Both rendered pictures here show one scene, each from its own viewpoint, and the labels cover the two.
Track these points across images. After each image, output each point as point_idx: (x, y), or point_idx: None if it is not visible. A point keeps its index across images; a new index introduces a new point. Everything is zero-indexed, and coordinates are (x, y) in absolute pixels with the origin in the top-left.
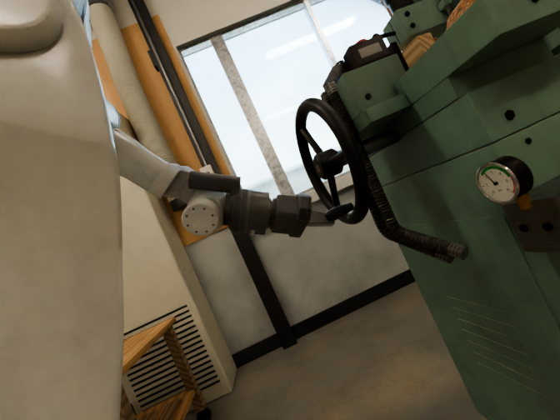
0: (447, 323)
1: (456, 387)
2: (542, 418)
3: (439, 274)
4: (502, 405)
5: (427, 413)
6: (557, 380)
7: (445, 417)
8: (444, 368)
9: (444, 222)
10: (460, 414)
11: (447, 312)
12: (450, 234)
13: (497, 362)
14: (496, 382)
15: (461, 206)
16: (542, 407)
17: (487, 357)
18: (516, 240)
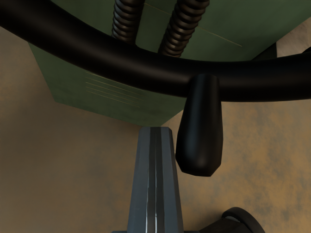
0: (62, 70)
1: (26, 86)
2: (121, 109)
3: None
4: (89, 103)
5: (18, 119)
6: (154, 104)
7: (35, 116)
8: (0, 69)
9: (161, 11)
10: (45, 108)
11: (70, 65)
12: (155, 25)
13: (110, 93)
14: (96, 98)
15: (208, 12)
16: (128, 107)
17: (101, 90)
18: (225, 61)
